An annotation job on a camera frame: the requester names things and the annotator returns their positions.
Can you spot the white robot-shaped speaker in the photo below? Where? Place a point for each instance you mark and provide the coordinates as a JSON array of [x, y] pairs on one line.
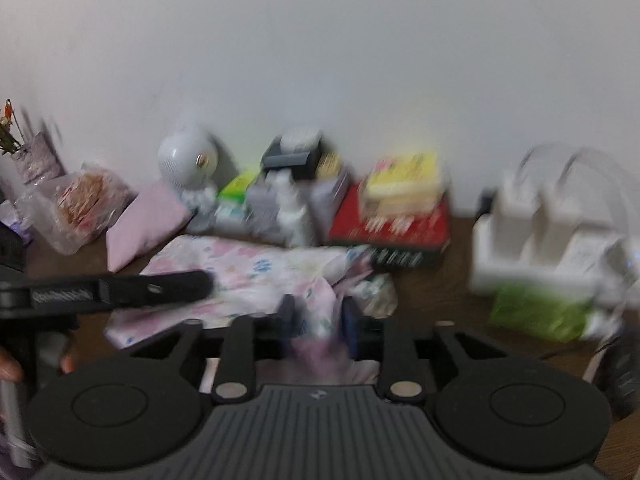
[[185, 160]]

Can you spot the small white bottle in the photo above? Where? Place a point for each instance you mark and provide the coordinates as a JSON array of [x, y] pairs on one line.
[[292, 210]]

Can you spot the person's left hand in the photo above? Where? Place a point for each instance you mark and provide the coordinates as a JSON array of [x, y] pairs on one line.
[[10, 366]]

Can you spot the pink fuzzy vase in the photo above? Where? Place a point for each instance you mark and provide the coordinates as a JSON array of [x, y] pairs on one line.
[[37, 160]]

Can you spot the clear plastic snack bag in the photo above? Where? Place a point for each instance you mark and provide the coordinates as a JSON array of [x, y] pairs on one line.
[[75, 200]]

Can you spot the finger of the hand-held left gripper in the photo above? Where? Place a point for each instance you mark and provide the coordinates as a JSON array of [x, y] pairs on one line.
[[140, 287]]

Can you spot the red box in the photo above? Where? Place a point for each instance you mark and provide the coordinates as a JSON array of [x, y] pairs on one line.
[[390, 235]]

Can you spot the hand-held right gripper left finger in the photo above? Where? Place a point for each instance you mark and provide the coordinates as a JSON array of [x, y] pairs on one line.
[[288, 327]]

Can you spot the green packet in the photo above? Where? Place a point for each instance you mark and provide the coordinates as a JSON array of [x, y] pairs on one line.
[[540, 312]]

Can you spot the black object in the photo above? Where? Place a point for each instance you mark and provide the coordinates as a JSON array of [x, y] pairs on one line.
[[622, 375]]

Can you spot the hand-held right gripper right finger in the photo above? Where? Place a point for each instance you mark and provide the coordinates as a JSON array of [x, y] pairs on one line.
[[351, 332]]

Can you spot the small black box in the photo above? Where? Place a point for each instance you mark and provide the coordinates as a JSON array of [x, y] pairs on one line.
[[295, 160]]

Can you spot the yellow box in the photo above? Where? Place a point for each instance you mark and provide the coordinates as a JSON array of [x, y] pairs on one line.
[[400, 180]]

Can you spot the white charger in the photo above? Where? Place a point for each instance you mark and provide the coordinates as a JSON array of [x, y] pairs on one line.
[[517, 210], [562, 215]]

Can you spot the folded pink cloth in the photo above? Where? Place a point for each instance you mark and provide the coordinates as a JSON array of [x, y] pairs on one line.
[[145, 220]]

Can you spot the pink floral garment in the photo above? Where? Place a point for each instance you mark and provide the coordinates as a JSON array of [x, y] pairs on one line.
[[240, 265]]

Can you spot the white power strip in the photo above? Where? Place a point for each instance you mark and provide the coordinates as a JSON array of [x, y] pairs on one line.
[[550, 270]]

